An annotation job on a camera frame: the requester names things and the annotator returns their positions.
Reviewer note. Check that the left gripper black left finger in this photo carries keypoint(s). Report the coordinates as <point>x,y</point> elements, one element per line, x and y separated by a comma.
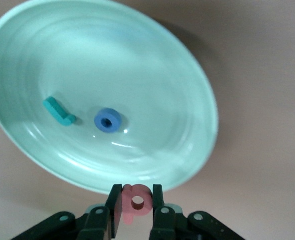
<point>97,225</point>

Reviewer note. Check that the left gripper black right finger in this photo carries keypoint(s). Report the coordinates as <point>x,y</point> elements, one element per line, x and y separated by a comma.
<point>167,225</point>

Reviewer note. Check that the pink foam letter p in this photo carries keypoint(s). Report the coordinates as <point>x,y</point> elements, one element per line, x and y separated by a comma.
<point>147,197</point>

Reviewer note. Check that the blue foam letter o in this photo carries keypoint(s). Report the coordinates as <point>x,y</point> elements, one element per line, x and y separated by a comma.
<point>100,121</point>

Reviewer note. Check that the teal foam letter l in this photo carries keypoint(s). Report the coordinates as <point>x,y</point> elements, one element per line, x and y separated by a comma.
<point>57,112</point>

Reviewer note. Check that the brown table cover sheet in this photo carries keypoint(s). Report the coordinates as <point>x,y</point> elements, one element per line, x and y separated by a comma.
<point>262,100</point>

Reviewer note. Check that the pale green plate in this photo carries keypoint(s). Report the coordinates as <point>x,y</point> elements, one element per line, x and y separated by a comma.
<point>127,62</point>

